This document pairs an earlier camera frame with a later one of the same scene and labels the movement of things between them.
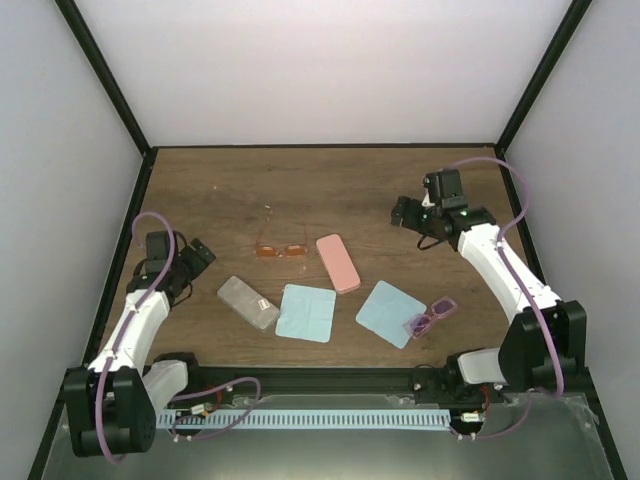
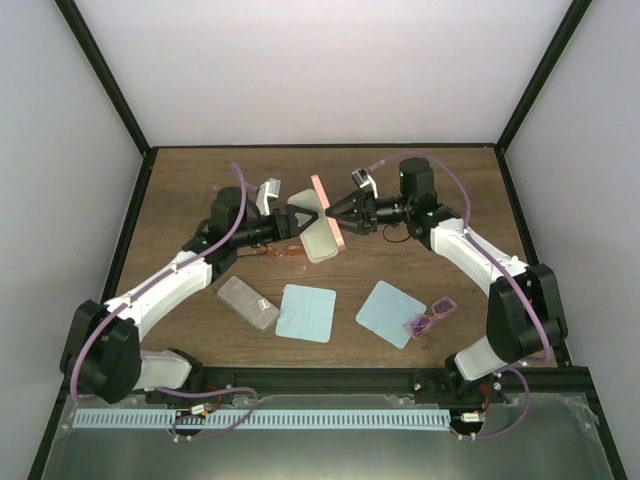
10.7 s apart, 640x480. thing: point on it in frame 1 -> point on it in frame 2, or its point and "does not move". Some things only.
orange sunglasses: x=292 y=250 does not move
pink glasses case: x=338 y=264 -> x=322 y=241
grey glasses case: x=248 y=303 does not move
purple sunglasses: x=418 y=324 does not move
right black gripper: x=411 y=219 -> x=363 y=202
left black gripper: x=197 y=262 -> x=292 y=222
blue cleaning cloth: x=386 y=312 does not move
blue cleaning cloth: x=306 y=312 does not move
